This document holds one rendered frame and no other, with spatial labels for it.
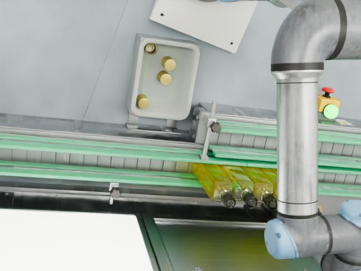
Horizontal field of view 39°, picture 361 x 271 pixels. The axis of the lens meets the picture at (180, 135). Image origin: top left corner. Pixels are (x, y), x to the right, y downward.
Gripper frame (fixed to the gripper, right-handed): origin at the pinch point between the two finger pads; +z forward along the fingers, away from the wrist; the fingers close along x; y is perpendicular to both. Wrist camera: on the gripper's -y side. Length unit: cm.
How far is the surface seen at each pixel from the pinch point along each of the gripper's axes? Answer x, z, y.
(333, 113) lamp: -18.9, 29.8, -23.1
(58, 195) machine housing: 16, 34, 57
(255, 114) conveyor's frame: -15.6, 31.7, 2.1
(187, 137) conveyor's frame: -6.0, 32.4, 21.8
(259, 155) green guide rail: -6.4, 20.8, 3.1
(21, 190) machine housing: 16, 36, 68
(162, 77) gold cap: -23, 34, 32
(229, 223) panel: 12.5, 14.2, 10.6
